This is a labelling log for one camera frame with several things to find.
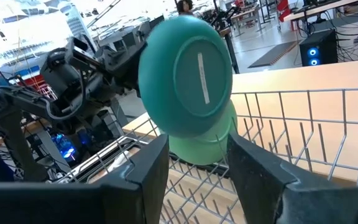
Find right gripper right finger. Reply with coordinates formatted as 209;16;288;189
227;133;358;224

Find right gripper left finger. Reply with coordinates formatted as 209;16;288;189
0;133;170;224

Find teal bowl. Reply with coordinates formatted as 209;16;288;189
137;15;234;139

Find light green bowl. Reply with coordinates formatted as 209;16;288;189
167;99;239;166

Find blue-lit computer case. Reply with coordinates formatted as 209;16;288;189
51;133;78;160

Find white striped dish towel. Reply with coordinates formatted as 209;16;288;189
106;151;135;174

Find light wooden desk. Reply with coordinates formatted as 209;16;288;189
122;58;358;184

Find black floor mat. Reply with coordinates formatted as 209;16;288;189
247;40;298;69

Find black computer tower blue lights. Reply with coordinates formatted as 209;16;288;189
299;29;339;67

